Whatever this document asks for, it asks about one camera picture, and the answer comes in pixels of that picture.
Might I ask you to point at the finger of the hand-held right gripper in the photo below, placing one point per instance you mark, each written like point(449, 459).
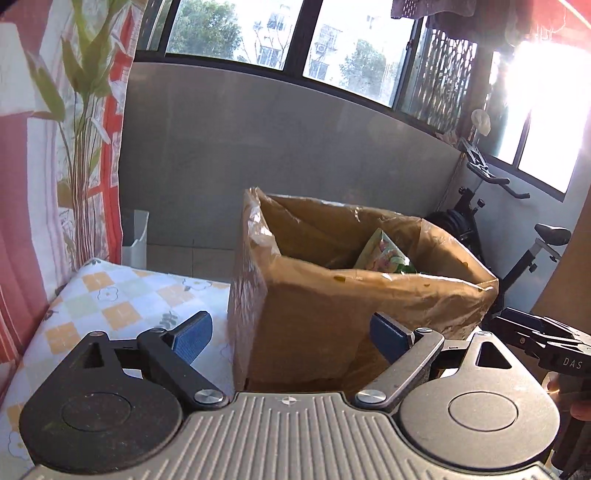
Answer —
point(517, 330)

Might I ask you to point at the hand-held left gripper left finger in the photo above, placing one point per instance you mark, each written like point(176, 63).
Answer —
point(193, 337)

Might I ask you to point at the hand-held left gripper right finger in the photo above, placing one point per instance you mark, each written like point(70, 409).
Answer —
point(387, 336)

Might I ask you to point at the plastic-lined cardboard box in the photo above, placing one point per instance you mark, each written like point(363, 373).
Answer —
point(314, 323)

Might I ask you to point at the green snack packet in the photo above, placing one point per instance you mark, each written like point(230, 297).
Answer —
point(383, 256)

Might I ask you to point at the person's right hand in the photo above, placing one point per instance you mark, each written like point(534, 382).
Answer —
point(579, 404)

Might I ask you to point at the checkered tablecloth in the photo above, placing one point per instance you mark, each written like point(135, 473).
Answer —
point(115, 295)

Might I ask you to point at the white bin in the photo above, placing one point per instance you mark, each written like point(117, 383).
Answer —
point(135, 244)

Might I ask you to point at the black exercise bike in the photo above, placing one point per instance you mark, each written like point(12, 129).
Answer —
point(466, 226)

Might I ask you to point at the pale crumpled bag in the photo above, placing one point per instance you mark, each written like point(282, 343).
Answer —
point(481, 121)

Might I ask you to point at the metal window grille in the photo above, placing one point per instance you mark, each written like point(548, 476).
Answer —
point(443, 78)

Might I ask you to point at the black-framed window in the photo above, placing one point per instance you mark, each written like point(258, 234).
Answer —
point(295, 69)

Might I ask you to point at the red hanging cloth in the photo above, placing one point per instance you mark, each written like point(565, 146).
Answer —
point(570, 21)

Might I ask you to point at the dark hanging cloth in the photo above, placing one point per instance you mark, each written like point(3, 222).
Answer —
point(443, 14)

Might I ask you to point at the printed wall backdrop cloth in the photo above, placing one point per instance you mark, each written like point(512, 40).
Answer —
point(32, 161)

